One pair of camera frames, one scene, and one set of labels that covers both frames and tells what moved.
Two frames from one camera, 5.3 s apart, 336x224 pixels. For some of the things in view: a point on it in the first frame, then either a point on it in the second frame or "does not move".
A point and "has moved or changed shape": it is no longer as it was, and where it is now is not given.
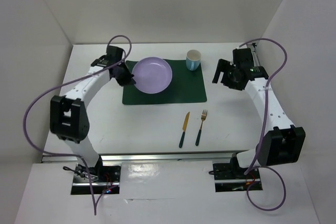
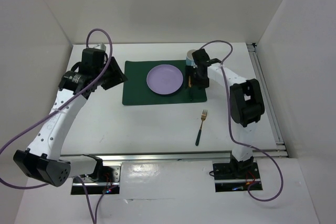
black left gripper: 128,80 -> 117,75
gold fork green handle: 204,113 does not move
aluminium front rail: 156,158 does not move
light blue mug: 193,58 does not move
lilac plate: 152,75 has moved or changed shape
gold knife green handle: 184,128 -> 189,86
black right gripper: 222,64 -> 189,71
